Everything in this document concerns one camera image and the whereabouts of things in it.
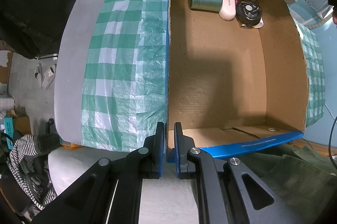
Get small white medicine bottle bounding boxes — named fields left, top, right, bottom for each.
left=253, top=19, right=264, bottom=29

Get olive green trousers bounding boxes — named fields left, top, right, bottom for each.
left=239, top=144, right=336, bottom=223

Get green checkered tablecloth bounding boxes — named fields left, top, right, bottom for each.
left=81, top=0, right=310, bottom=152

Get black round fan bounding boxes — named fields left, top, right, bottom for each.
left=241, top=0, right=262, bottom=28

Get beige hose pipe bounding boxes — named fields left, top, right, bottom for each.
left=302, top=8, right=333, bottom=29

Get teal box on floor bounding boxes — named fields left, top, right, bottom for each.
left=3, top=116, right=14, bottom=150

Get striped cloth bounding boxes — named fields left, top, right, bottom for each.
left=7, top=133, right=60, bottom=210

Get person's right hand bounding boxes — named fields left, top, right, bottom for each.
left=332, top=7, right=337, bottom=25

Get blue-edged cardboard box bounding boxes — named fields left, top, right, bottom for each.
left=168, top=0, right=308, bottom=158

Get white oval case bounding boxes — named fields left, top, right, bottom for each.
left=219, top=0, right=236, bottom=21

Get pair of grey slippers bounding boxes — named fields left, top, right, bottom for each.
left=34, top=63, right=56, bottom=89

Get green metal tin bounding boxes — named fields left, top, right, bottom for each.
left=188, top=0, right=222, bottom=13

